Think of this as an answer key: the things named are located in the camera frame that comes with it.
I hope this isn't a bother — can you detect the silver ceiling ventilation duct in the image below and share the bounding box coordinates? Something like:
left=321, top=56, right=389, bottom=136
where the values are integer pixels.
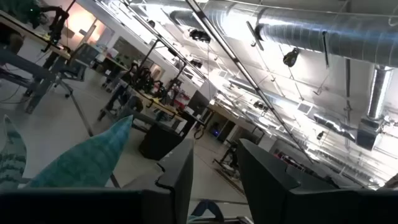
left=167, top=0, right=398, bottom=68

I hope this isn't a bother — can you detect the black box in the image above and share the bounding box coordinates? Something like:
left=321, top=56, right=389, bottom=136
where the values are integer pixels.
left=138, top=124, right=184, bottom=161

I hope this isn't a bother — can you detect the office chair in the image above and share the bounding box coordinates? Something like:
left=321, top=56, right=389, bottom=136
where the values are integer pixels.
left=55, top=43, right=100, bottom=99

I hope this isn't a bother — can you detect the potted snake plant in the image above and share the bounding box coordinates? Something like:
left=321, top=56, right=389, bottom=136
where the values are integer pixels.
left=0, top=114, right=134, bottom=190

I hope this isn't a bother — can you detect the silver vertical duct pipe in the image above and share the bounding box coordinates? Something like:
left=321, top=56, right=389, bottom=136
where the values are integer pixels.
left=366, top=65, right=394, bottom=121

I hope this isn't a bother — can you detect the black ceiling-mounted camera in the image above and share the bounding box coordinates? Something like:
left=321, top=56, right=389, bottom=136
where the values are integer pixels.
left=189, top=28, right=211, bottom=44

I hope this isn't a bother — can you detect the black ceiling rail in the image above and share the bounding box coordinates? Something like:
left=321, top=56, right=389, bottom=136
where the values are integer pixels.
left=185, top=0, right=315, bottom=164

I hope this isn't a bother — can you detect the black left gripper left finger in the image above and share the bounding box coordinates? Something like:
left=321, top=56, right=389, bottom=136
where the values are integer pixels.
left=0, top=138, right=195, bottom=224

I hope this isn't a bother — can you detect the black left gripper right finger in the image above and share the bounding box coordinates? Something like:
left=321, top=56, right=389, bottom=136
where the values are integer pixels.
left=238, top=138, right=398, bottom=224

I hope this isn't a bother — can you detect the wooden workbench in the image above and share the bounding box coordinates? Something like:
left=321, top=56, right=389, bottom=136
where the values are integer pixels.
left=99, top=79, right=187, bottom=131
left=0, top=9, right=72, bottom=60

